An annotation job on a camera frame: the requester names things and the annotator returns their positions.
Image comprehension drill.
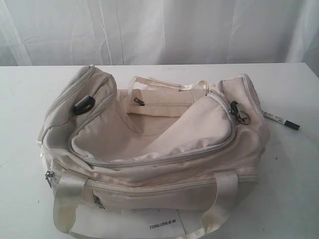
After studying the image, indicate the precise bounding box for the white marker with black cap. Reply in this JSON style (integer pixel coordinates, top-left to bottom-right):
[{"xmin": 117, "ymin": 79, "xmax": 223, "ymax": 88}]
[{"xmin": 262, "ymin": 111, "xmax": 300, "ymax": 131}]

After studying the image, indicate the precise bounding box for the white backdrop curtain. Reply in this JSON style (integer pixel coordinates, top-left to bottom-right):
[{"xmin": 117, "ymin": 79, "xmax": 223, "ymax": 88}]
[{"xmin": 0, "ymin": 0, "xmax": 319, "ymax": 66}]

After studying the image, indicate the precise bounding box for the white paper hang tag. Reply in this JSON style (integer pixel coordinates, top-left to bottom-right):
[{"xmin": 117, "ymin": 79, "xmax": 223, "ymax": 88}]
[{"xmin": 72, "ymin": 193, "xmax": 187, "ymax": 230}]

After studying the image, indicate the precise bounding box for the cream fabric duffel bag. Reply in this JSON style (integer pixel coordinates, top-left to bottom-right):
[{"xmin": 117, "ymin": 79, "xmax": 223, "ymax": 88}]
[{"xmin": 38, "ymin": 65, "xmax": 270, "ymax": 239}]

